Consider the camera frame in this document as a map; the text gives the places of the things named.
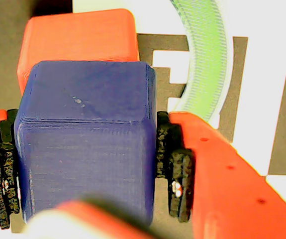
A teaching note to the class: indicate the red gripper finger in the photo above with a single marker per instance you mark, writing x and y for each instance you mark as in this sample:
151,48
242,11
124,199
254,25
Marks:
219,186
2,174

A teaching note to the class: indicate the blue cube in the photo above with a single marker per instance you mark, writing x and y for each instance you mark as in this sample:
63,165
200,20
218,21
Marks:
83,137

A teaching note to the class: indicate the red cube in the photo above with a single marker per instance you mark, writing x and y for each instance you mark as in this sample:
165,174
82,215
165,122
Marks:
83,35

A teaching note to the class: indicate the red robot arm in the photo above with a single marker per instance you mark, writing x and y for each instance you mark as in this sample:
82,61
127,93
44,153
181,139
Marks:
95,224

